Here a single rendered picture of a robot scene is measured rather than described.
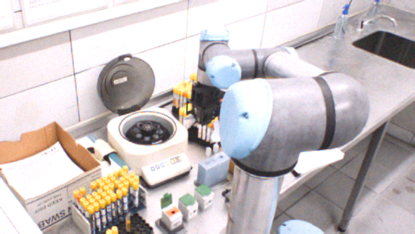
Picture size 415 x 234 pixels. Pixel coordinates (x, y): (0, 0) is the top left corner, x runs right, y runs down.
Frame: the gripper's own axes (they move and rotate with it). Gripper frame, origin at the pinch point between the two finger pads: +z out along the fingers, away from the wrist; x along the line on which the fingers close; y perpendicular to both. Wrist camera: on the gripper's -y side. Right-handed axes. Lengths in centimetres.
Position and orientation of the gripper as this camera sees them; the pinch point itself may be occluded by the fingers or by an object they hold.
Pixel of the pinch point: (210, 136)
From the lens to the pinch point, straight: 128.4
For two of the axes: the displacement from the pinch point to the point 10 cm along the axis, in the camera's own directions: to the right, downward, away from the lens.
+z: -0.4, 8.2, 5.7
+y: -7.9, 3.2, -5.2
